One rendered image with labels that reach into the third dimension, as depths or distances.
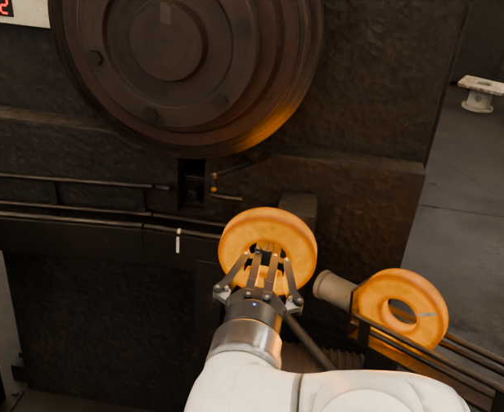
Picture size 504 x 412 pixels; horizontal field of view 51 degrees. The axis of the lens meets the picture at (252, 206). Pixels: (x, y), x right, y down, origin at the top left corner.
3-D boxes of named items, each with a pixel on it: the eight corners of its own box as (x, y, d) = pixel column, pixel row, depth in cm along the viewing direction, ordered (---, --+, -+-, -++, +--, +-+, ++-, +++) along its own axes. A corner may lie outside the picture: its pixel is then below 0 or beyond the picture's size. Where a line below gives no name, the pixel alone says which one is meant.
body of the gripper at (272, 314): (214, 354, 69) (228, 306, 77) (278, 365, 68) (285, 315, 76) (217, 313, 65) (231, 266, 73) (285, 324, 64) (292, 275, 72)
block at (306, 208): (270, 275, 123) (281, 185, 111) (303, 280, 123) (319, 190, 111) (264, 305, 114) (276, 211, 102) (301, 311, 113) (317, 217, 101)
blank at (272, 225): (220, 202, 83) (216, 213, 80) (320, 210, 81) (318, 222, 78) (223, 278, 91) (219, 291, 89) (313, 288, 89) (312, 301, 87)
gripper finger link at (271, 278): (259, 297, 71) (270, 300, 70) (272, 248, 80) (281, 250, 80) (258, 319, 73) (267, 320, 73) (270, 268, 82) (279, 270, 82)
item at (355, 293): (366, 320, 105) (372, 274, 100) (369, 320, 105) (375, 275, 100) (345, 337, 100) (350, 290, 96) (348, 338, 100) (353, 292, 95)
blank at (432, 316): (384, 346, 101) (375, 355, 99) (354, 272, 99) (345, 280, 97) (461, 344, 90) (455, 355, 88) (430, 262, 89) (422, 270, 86)
